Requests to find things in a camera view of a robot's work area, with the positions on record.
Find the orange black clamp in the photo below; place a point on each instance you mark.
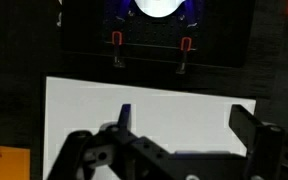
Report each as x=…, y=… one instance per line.
x=184, y=50
x=118, y=46

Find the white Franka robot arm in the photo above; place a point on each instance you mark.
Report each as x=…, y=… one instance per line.
x=157, y=7

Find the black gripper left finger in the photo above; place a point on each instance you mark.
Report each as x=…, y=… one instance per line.
x=84, y=156

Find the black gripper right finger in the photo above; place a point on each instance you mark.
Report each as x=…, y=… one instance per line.
x=264, y=146

